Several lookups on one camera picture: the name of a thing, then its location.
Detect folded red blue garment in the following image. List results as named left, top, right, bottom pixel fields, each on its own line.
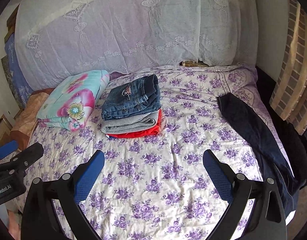
left=101, top=109, right=162, bottom=138

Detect purple floral bed sheet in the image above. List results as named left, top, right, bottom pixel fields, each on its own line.
left=24, top=64, right=290, bottom=239

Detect beige checkered curtain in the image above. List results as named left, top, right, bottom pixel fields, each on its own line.
left=270, top=0, right=307, bottom=135

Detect folded floral quilt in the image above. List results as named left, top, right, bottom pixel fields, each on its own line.
left=36, top=70, right=110, bottom=131

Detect white lace headboard cover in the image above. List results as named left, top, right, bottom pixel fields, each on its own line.
left=15, top=0, right=258, bottom=90

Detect folded grey garment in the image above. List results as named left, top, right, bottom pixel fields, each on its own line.
left=101, top=110, right=159, bottom=134

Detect blue denim jeans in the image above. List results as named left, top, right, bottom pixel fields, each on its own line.
left=101, top=74, right=161, bottom=121

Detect dark navy pants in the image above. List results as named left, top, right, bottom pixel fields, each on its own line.
left=217, top=93, right=305, bottom=216

